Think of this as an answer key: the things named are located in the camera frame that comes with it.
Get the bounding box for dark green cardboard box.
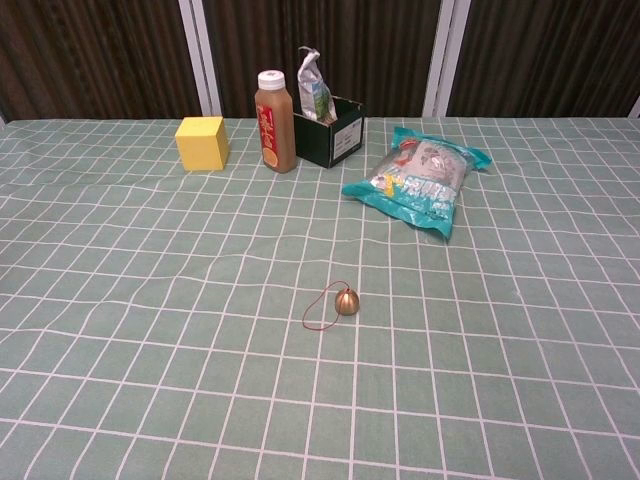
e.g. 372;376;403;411
292;95;366;170

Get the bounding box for teal plastic snack bag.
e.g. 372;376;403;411
341;126;494;244

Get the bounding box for brown juice bottle white cap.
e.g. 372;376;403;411
254;70;298;174

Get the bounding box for crumpled silver green snack pouch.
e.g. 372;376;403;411
296;46;338;124

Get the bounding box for yellow cube block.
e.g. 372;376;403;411
174;116;231;173

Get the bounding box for green checkered tablecloth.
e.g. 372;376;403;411
0;116;640;480

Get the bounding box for dark brown striped curtain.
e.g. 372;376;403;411
0;0;640;123

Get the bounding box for white vertical frame post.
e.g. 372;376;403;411
421;0;473;119
178;0;223;119

